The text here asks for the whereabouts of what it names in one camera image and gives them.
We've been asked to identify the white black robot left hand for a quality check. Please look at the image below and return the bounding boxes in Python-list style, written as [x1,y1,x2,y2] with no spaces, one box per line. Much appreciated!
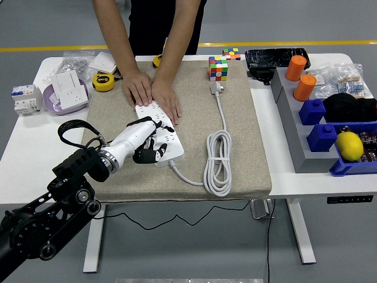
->
[107,116,175,166]

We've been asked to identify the person's left hand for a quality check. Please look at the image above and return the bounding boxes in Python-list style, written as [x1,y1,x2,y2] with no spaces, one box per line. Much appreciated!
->
[150,78,182,127]

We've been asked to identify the person's right hand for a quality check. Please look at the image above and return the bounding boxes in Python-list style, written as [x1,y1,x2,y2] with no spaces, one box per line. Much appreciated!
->
[121,70,154,107]

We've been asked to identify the white power strip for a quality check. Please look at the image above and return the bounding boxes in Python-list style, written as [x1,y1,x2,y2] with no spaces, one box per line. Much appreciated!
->
[135,100,185,168]

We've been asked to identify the yellow black tape measure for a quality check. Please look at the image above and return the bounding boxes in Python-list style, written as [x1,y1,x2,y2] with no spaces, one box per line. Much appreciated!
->
[92,73,115,92]

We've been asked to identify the grey-brown mat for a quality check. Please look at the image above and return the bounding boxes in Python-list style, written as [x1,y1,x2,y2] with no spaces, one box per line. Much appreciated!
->
[70,60,272,204]

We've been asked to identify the large colourful puzzle cube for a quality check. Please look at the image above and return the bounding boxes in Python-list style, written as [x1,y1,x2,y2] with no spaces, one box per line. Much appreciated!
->
[208,55,230,82]

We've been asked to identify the person's body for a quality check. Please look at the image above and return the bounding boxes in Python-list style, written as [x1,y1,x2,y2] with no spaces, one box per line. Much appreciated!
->
[128,0,207,56]

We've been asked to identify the clear bag of screws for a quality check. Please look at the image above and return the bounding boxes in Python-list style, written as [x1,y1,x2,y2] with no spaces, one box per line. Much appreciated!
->
[42,50,97,83]

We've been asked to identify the purple bowl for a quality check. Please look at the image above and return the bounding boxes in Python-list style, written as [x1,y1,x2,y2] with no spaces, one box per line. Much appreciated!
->
[42,78,90,116]

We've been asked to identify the small colourful puzzle cube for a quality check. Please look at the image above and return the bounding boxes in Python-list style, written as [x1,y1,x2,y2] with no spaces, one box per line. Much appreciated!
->
[222,48,242,61]

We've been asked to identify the white blue circuit breaker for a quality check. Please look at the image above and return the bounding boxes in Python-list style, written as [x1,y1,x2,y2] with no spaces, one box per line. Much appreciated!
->
[11,84,44,117]

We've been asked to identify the black plastic tray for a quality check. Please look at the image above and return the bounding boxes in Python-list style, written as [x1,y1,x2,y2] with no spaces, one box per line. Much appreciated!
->
[244,47,312,71]

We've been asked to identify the white table leg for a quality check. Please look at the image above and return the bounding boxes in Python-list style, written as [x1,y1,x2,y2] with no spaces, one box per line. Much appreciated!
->
[287,198,318,265]
[82,203,107,274]

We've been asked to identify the orange cylinder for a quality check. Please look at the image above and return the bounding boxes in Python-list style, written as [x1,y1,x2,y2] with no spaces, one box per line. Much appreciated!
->
[293,74,318,103]
[285,55,307,82]

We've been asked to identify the grey stepped block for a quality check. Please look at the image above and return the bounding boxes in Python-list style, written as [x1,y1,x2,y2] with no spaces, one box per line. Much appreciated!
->
[270,67,339,174]

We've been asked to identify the grey metal box under table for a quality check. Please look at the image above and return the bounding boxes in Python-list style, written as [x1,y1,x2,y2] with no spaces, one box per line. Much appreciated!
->
[250,199,275,221]

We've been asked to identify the blue block with knob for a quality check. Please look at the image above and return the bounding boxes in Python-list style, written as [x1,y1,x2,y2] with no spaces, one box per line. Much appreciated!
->
[299,98,327,126]
[306,123,338,153]

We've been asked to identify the clear bag of white parts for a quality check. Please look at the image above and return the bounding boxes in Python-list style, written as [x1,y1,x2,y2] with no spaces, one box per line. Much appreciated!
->
[309,69,339,100]

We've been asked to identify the black cloth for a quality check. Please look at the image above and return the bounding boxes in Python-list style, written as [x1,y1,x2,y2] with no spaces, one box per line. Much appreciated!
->
[322,93,377,124]

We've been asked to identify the clear bag of resistors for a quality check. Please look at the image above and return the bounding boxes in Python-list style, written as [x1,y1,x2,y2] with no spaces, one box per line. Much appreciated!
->
[335,63,373,100]

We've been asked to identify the yellow lemon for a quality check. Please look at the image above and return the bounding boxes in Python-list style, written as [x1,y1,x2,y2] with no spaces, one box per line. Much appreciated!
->
[335,131,365,162]

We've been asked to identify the blue plastic bin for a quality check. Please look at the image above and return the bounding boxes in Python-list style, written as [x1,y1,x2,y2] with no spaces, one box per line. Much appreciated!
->
[329,121,377,177]

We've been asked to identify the black table control panel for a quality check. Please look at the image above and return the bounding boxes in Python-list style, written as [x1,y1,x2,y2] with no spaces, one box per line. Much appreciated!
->
[326,195,374,205]

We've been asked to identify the white flat switch plate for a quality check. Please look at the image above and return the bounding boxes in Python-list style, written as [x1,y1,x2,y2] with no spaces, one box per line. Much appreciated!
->
[88,51,118,74]

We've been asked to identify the white power strip cord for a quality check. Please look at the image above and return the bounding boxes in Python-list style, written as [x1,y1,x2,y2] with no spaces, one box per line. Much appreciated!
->
[167,81,233,198]

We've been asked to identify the white wall socket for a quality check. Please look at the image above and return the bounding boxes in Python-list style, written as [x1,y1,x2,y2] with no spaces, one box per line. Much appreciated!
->
[57,85,90,110]

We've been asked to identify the white switch panel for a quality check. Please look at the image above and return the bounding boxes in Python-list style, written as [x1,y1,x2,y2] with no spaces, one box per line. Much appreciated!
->
[55,70,83,94]

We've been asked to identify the thin black adapter cord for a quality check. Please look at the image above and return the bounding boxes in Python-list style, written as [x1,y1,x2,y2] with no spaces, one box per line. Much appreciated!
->
[100,205,254,231]

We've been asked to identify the black hanging power cable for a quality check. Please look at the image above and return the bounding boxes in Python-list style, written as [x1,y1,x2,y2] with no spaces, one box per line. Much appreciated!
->
[266,199,276,283]

